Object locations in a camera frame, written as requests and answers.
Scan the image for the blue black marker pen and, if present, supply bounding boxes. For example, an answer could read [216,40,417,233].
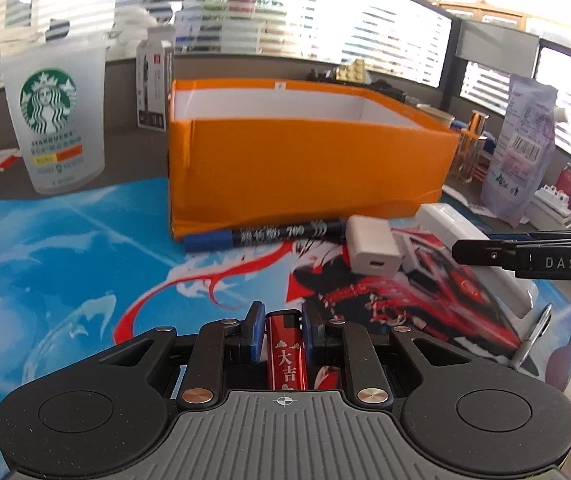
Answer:
[182,219,346,252]

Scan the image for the black mesh desk organizer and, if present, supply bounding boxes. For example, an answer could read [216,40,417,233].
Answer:
[305,67,407,104]

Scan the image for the black gel pen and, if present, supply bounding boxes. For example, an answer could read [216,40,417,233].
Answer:
[509,304,552,370]

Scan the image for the red lighter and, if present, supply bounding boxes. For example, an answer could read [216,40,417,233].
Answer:
[264,310,343,392]

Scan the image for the orange cardboard box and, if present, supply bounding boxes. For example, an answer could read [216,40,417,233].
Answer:
[168,79,459,239]

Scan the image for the brown paper cup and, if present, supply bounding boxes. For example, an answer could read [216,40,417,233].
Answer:
[417,103,455,128]

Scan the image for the white rectangular power bank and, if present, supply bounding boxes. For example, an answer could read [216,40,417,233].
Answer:
[415,203,538,318]

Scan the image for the white terminal block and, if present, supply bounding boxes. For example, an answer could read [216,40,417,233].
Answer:
[525,185,571,231]

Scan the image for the gold perfume bottle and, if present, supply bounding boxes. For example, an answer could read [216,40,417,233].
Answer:
[449,110,489,183]

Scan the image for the yellow building brick plate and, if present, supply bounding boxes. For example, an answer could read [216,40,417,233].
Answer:
[334,58,371,84]

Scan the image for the white charger cube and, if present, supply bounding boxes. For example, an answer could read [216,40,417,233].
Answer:
[345,214,404,278]

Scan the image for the Starbucks translucent plastic cup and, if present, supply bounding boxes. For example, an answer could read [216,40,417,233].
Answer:
[0,36,108,195]

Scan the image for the purple plastic pouch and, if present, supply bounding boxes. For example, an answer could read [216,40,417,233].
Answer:
[481,74,558,228]

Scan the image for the tall dark product box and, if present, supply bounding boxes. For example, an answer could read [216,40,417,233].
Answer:
[136,25,174,131]

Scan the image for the AGON colourful desk mat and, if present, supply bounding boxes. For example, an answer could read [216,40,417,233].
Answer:
[0,179,571,479]

